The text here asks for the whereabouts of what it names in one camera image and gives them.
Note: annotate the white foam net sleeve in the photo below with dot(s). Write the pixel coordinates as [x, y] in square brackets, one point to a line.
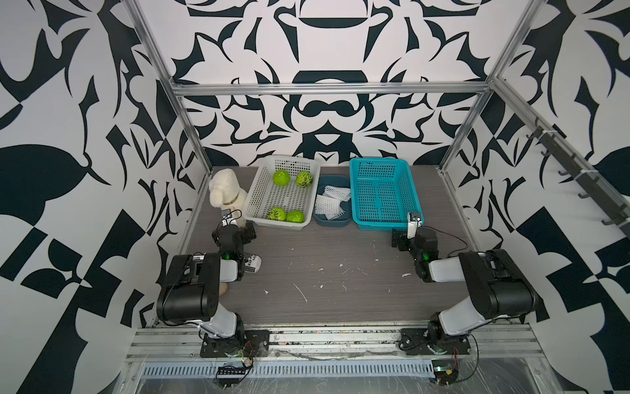
[328, 207]

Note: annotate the patterned small pouch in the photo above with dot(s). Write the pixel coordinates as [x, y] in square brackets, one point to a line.
[252, 263]

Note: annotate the dark blue plastic tub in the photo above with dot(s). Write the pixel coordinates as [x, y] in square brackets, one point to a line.
[339, 181]

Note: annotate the teal perforated plastic basket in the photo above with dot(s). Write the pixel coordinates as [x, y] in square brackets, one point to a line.
[383, 194]

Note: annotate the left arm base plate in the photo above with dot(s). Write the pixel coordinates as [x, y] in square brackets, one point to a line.
[247, 344]

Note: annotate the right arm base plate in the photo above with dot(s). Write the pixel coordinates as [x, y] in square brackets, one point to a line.
[432, 341]

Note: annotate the white plush dog toy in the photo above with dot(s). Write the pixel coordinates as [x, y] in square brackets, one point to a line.
[226, 193]

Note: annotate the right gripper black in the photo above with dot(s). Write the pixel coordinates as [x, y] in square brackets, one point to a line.
[404, 240]

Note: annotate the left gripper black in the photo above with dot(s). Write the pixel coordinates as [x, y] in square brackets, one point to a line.
[247, 233]

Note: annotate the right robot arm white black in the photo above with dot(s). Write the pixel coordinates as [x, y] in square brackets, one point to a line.
[496, 286]

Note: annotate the black wall hook rail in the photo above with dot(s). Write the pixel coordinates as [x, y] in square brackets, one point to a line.
[576, 168]

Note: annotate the white foam net in tub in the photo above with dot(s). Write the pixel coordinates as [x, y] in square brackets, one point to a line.
[337, 193]

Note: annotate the green custard apple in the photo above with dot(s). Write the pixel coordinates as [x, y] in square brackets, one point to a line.
[295, 216]
[304, 180]
[277, 214]
[281, 178]

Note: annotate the right green circuit board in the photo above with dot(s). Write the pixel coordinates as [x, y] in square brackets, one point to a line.
[445, 373]

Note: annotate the tan wooden cylinder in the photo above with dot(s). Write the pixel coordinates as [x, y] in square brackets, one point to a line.
[223, 289]

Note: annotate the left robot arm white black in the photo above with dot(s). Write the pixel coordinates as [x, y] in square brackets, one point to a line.
[190, 292]

